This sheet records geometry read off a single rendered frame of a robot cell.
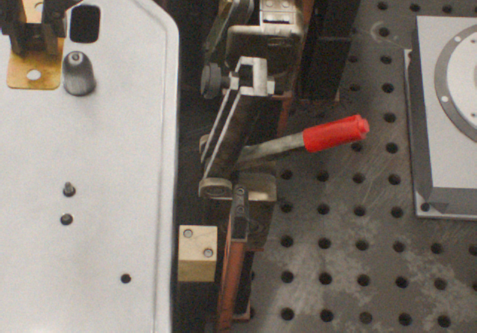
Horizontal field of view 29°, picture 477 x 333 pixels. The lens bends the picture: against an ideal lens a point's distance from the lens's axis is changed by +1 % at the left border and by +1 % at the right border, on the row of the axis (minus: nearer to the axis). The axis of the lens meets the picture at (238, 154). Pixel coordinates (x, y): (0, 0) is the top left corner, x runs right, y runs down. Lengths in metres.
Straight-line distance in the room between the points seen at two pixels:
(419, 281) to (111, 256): 0.49
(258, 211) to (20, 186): 0.23
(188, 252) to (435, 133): 0.51
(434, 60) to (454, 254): 0.26
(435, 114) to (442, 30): 0.14
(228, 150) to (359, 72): 0.61
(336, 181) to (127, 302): 0.49
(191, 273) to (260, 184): 0.11
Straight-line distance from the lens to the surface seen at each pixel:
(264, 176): 0.87
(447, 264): 1.26
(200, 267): 0.83
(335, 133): 0.80
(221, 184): 0.83
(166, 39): 1.01
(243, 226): 0.70
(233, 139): 0.78
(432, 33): 1.33
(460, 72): 1.28
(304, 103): 1.32
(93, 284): 0.88
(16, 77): 0.69
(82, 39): 1.16
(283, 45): 0.95
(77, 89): 0.96
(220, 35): 0.95
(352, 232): 1.25
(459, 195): 1.23
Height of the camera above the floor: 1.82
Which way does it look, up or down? 61 degrees down
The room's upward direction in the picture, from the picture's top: 8 degrees clockwise
